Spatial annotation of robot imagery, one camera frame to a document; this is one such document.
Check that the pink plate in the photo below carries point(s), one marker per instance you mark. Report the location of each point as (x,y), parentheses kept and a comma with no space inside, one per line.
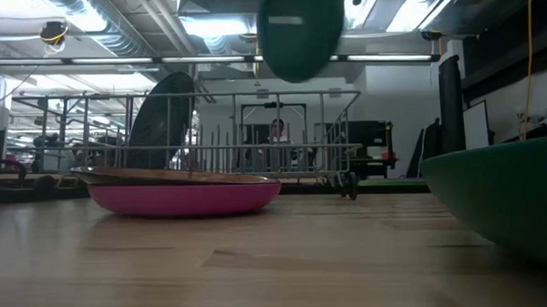
(184,200)

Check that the black LED light bar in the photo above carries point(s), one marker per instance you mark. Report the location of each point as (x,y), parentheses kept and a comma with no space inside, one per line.
(156,60)

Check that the silver ventilation duct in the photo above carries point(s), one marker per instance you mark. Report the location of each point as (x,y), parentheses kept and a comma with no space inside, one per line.
(114,27)

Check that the white plate with green underside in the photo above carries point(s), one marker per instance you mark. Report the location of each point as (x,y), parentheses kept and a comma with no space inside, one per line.
(507,195)

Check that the person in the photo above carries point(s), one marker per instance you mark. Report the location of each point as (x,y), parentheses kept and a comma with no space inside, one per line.
(278,128)

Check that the white board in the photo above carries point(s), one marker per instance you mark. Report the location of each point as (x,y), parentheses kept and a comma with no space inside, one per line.
(477,126)

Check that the black cart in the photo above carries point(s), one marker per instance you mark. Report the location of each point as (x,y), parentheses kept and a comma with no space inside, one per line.
(369,138)

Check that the black and white plate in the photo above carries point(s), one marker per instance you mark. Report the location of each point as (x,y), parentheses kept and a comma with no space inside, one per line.
(160,121)

